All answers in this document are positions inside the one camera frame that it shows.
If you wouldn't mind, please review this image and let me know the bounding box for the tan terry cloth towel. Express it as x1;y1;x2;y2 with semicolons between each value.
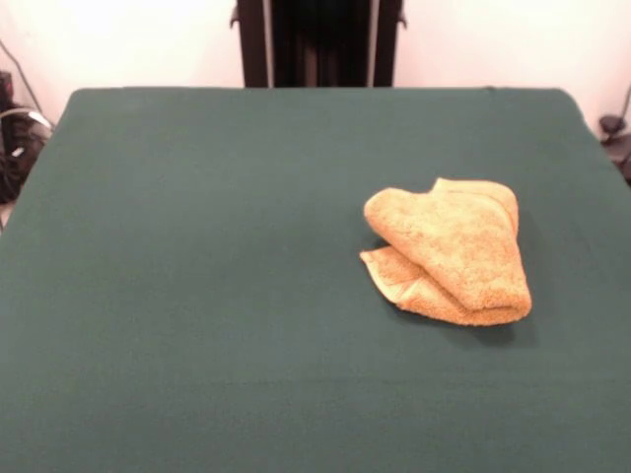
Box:
358;176;533;327

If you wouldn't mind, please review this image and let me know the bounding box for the dark green table cloth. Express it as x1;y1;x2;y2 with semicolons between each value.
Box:
0;86;631;473

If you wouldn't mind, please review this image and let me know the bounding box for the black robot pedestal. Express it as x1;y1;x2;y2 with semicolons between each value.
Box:
230;0;410;89

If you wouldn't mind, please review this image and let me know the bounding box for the grey pedestal leg round foot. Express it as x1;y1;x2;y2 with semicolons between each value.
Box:
598;114;631;148

